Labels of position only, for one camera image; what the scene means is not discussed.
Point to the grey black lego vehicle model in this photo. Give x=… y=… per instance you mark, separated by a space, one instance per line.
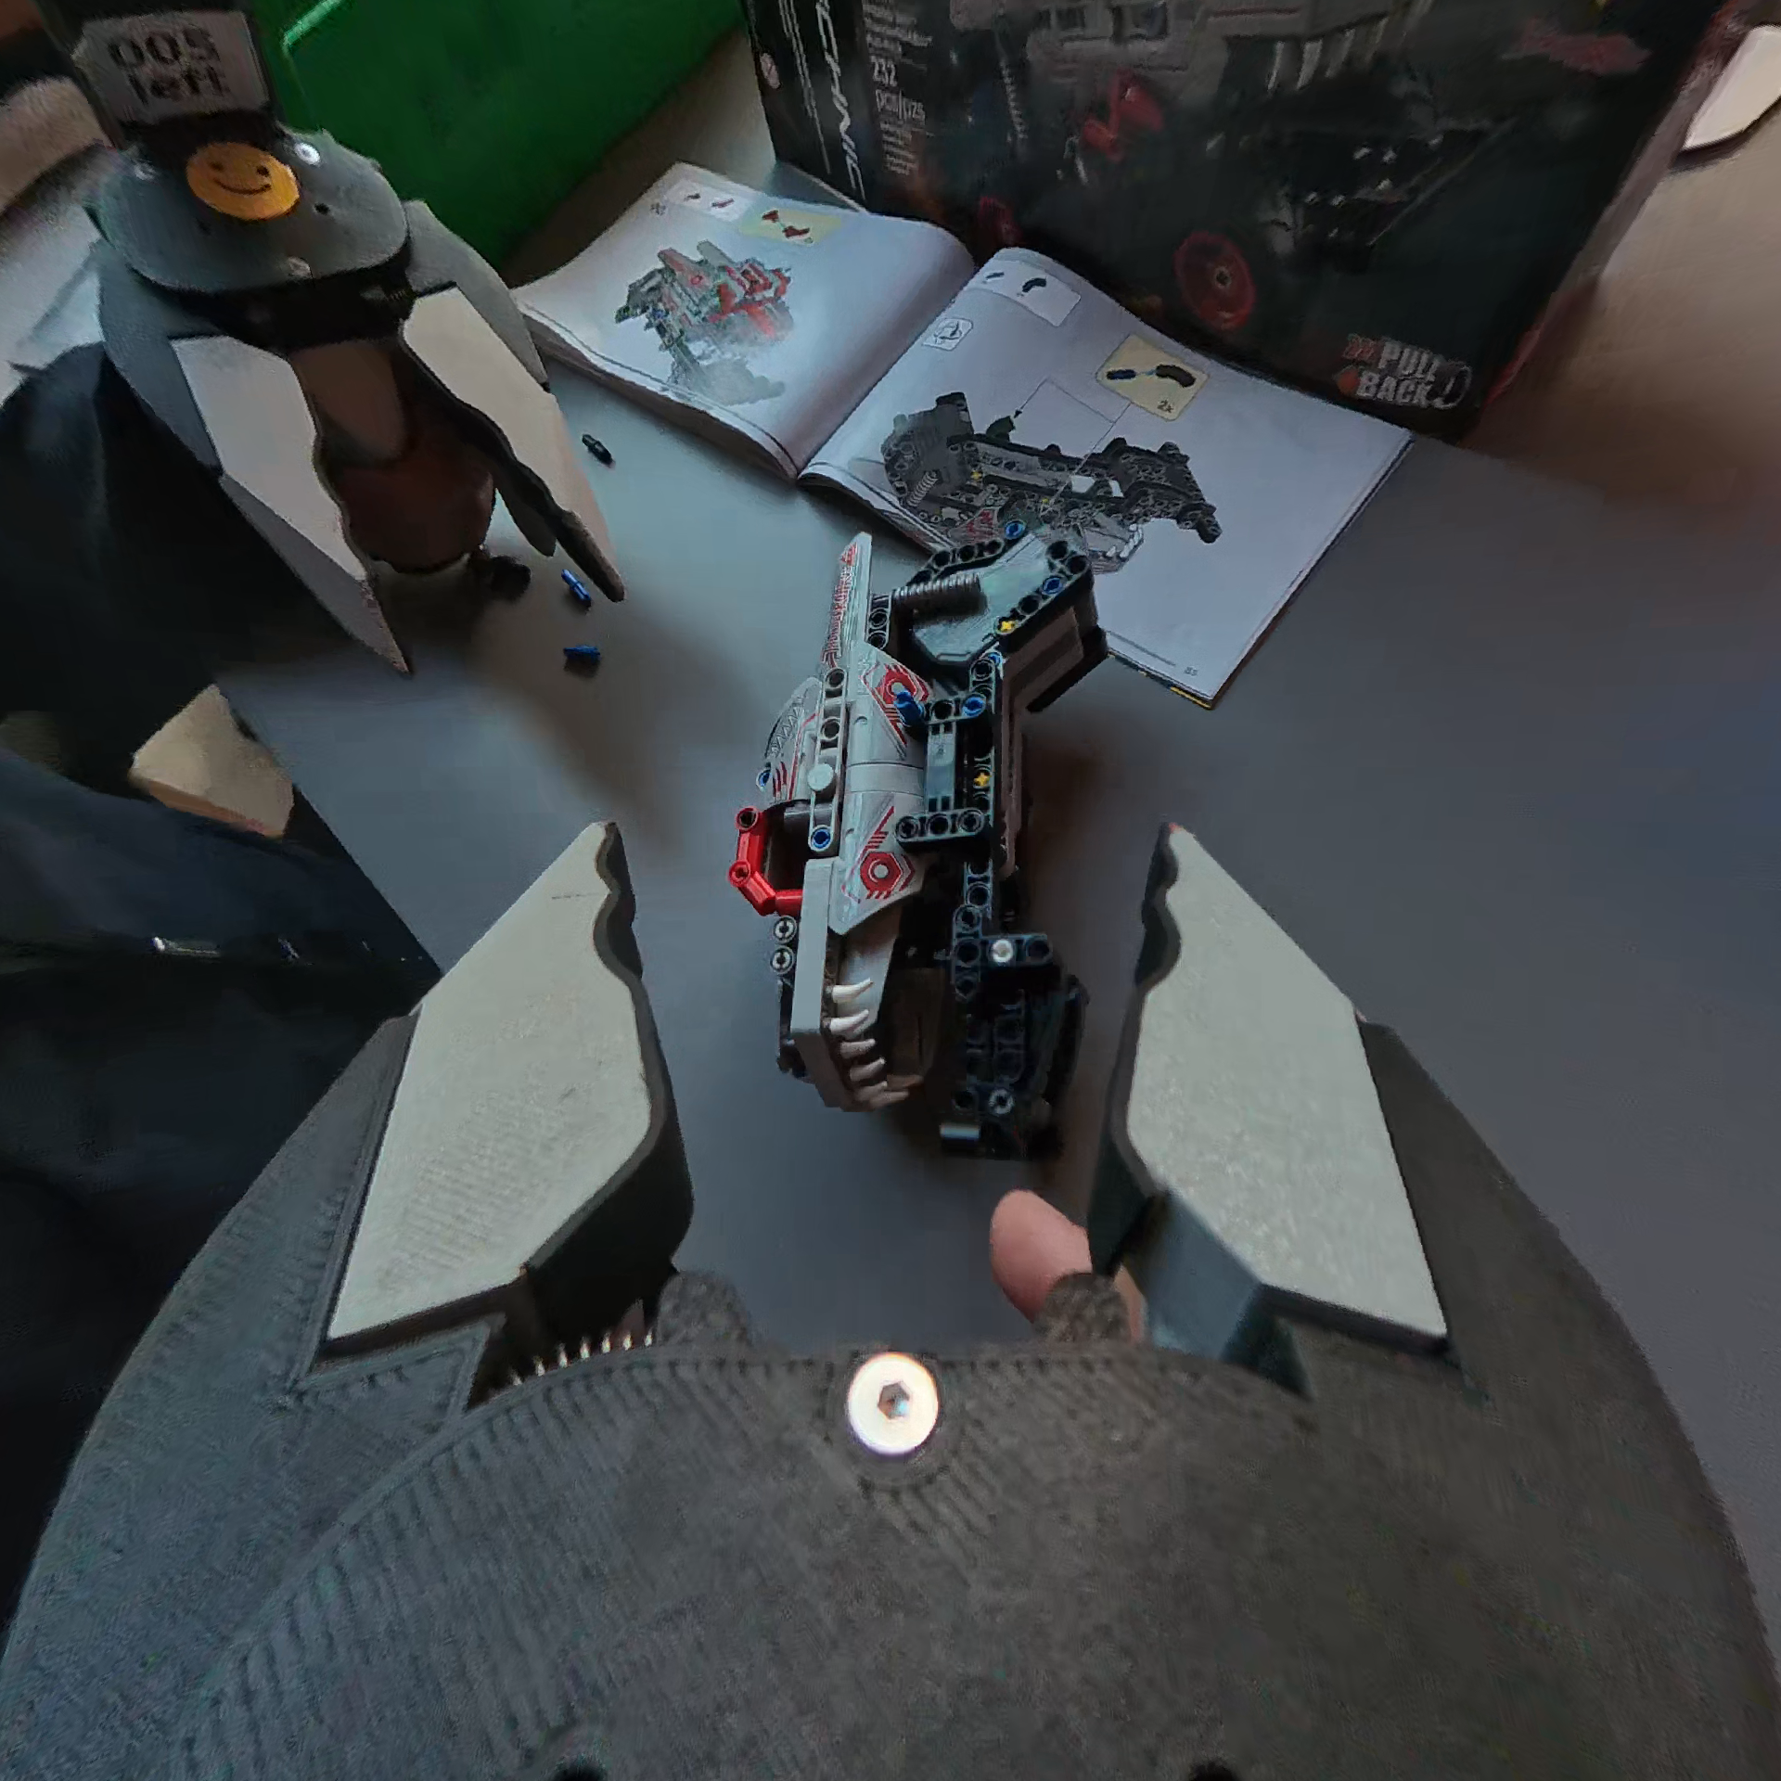
x=863 y=780

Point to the person's right hand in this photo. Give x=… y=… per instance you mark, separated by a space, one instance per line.
x=1036 y=1246

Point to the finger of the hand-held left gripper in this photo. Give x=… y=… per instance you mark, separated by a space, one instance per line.
x=272 y=447
x=486 y=376

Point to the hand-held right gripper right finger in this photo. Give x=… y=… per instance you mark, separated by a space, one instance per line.
x=1252 y=1112

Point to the dark lego set box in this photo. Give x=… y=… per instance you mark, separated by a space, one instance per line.
x=1252 y=166

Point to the person's left hand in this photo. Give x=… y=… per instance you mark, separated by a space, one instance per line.
x=417 y=501

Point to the small black lego piece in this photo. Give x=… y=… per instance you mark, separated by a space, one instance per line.
x=501 y=571

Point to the green plastic bin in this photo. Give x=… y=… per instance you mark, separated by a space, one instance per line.
x=486 y=97

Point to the person's dark clothing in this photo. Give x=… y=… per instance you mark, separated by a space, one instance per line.
x=126 y=1057

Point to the open lego instruction booklet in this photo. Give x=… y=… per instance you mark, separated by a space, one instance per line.
x=836 y=321

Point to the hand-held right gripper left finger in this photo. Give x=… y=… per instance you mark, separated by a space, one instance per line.
x=501 y=1101

